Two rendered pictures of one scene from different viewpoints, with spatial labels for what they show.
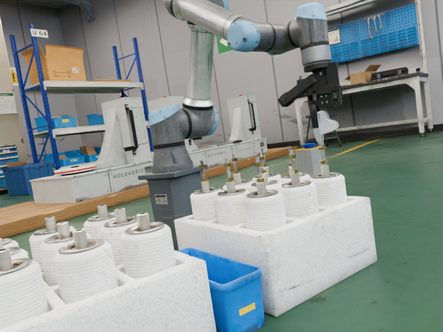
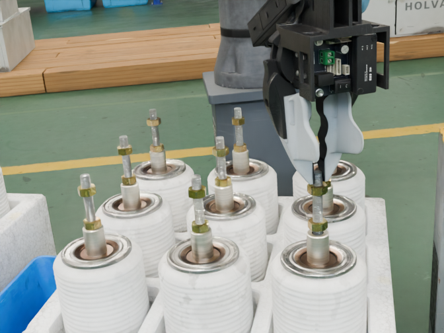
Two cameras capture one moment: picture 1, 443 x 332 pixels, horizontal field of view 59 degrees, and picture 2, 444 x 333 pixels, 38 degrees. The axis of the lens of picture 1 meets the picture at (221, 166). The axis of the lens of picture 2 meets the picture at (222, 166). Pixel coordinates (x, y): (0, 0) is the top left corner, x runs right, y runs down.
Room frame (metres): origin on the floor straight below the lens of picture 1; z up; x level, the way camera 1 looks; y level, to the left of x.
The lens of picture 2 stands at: (0.62, -0.64, 0.57)
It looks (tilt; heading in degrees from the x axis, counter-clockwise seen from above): 21 degrees down; 49
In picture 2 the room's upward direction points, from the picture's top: 4 degrees counter-clockwise
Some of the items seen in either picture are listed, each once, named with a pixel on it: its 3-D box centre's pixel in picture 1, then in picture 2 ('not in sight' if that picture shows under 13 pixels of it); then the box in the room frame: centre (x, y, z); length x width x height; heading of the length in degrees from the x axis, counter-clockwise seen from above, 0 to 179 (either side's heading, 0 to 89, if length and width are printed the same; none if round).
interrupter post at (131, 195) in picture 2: (231, 187); (131, 195); (1.01, -0.02, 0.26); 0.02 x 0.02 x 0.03
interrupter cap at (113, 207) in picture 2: (231, 192); (132, 205); (1.01, -0.02, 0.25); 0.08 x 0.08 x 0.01
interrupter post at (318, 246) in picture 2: (325, 170); (318, 247); (1.06, -0.28, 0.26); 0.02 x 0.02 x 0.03
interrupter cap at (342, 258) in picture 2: (325, 176); (318, 258); (1.06, -0.28, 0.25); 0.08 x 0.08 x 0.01
